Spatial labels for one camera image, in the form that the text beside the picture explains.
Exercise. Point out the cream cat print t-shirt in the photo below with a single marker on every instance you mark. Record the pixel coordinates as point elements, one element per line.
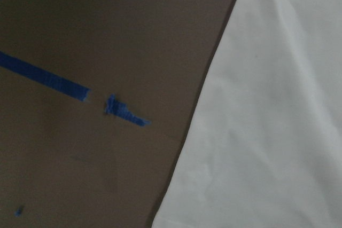
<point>264,144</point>

